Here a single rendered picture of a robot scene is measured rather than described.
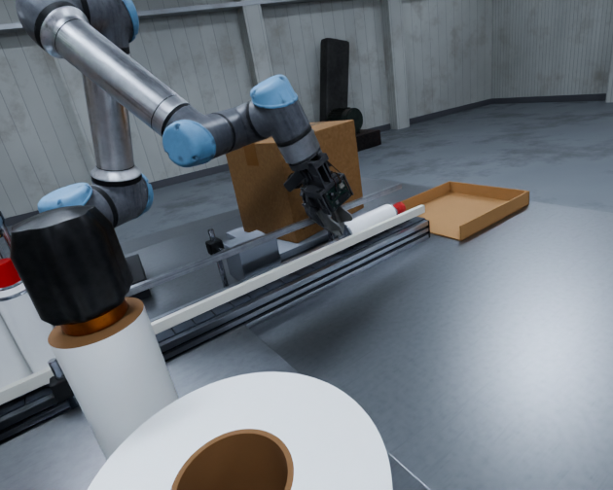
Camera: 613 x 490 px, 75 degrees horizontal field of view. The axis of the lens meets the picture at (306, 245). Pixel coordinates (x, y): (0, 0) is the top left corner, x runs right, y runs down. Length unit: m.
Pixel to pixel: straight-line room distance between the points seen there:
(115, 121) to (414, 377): 0.82
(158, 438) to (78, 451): 0.28
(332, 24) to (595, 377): 7.79
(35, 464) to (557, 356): 0.70
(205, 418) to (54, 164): 6.77
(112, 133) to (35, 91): 5.99
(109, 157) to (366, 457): 0.91
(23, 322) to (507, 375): 0.69
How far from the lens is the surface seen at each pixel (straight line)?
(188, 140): 0.68
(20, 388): 0.75
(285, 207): 1.05
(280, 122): 0.75
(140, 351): 0.43
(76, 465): 0.60
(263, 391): 0.35
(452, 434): 0.56
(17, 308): 0.71
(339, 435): 0.30
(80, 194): 1.02
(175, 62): 7.12
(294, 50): 7.76
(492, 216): 1.13
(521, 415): 0.60
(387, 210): 1.00
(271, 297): 0.79
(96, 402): 0.45
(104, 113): 1.04
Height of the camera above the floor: 1.25
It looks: 22 degrees down
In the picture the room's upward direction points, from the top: 10 degrees counter-clockwise
